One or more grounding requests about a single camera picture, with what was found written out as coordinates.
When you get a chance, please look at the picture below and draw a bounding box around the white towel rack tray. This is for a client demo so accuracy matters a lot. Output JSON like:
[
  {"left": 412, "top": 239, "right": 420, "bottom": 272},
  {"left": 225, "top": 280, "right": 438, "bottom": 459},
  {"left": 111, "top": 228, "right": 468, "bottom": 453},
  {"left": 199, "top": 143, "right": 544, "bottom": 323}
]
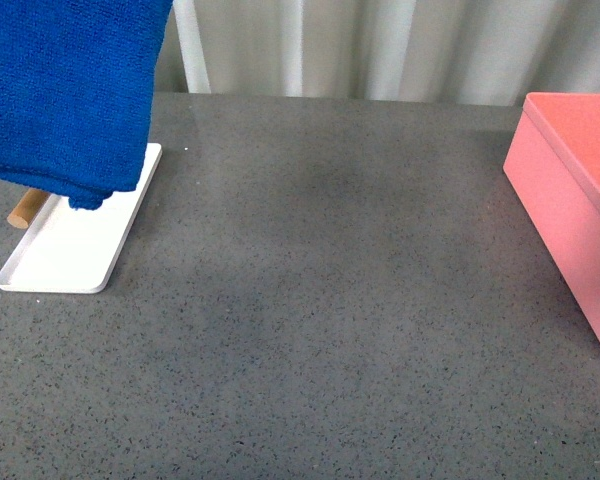
[{"left": 0, "top": 143, "right": 162, "bottom": 294}]

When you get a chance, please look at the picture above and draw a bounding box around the pink plastic bin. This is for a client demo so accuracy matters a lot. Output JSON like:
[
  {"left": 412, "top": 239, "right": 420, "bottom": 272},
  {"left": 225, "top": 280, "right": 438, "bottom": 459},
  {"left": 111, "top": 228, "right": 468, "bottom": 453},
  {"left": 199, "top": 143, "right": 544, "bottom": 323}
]
[{"left": 503, "top": 92, "right": 600, "bottom": 342}]

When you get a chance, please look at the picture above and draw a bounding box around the wooden rack rod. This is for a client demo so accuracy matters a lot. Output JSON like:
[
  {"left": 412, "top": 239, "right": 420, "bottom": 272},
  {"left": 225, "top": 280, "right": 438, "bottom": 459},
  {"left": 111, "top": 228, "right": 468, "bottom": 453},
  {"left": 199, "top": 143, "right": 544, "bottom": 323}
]
[{"left": 7, "top": 188, "right": 49, "bottom": 229}]

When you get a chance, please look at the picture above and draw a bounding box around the blue microfiber cloth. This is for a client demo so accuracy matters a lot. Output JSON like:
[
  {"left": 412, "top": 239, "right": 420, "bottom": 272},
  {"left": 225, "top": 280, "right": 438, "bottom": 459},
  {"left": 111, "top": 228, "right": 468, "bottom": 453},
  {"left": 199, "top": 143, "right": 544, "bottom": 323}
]
[{"left": 0, "top": 1, "right": 172, "bottom": 210}]

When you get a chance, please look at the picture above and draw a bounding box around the white pleated curtain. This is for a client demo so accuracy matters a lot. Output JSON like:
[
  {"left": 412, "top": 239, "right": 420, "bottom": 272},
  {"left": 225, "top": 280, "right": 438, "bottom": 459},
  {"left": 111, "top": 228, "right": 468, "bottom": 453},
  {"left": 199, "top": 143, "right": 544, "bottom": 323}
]
[{"left": 156, "top": 1, "right": 600, "bottom": 106}]

